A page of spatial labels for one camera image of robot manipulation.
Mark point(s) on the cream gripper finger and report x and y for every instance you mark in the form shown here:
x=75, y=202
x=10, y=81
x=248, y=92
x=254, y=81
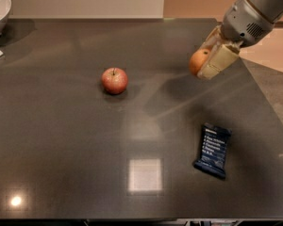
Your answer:
x=215, y=39
x=221, y=57

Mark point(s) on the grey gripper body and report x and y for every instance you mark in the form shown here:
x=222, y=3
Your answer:
x=243, y=23

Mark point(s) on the orange fruit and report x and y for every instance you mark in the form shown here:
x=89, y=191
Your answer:
x=198, y=59

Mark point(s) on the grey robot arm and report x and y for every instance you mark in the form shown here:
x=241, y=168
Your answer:
x=272, y=10

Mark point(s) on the dark blue snack bar wrapper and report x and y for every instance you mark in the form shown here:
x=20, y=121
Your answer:
x=213, y=150

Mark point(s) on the red apple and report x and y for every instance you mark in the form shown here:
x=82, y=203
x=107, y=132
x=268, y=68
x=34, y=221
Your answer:
x=114, y=80

